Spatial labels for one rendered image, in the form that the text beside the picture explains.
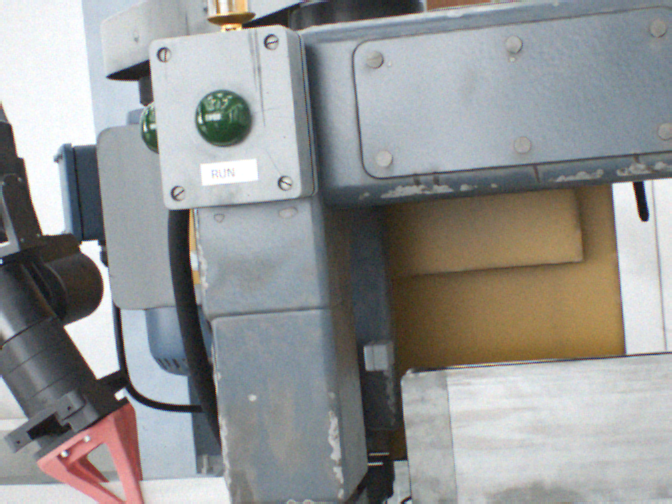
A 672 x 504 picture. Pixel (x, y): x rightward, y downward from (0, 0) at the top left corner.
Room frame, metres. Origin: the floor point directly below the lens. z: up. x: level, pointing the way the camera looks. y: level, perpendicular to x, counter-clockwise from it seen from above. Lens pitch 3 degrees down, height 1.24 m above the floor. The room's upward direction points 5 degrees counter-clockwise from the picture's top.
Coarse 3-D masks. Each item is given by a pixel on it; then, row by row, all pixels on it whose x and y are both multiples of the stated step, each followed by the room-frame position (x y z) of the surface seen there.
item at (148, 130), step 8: (152, 104) 0.71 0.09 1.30; (144, 112) 0.71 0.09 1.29; (152, 112) 0.70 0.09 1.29; (144, 120) 0.71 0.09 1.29; (152, 120) 0.70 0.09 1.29; (144, 128) 0.71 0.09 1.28; (152, 128) 0.70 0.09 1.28; (144, 136) 0.71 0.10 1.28; (152, 136) 0.70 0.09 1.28; (152, 144) 0.71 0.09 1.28
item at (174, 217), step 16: (176, 224) 0.76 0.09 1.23; (176, 240) 0.76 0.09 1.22; (176, 256) 0.76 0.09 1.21; (176, 272) 0.76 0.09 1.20; (176, 288) 0.76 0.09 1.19; (192, 288) 0.77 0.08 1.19; (176, 304) 0.77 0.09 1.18; (192, 304) 0.77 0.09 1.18; (192, 320) 0.77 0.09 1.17; (192, 336) 0.77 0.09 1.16; (192, 352) 0.77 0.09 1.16; (192, 368) 0.77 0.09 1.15; (208, 368) 0.78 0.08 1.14; (208, 384) 0.78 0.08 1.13; (208, 400) 0.78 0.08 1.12; (208, 416) 0.78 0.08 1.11
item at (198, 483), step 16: (160, 480) 0.93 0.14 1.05; (176, 480) 0.93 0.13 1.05; (192, 480) 0.93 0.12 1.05; (208, 480) 0.92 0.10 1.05; (0, 496) 0.94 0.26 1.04; (16, 496) 0.94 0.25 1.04; (32, 496) 0.94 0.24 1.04; (48, 496) 0.94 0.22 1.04; (64, 496) 0.94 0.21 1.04; (80, 496) 0.94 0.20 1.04; (144, 496) 0.93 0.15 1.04; (160, 496) 0.93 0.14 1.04; (176, 496) 0.93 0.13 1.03; (192, 496) 0.93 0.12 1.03; (208, 496) 0.92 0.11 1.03; (224, 496) 0.92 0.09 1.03
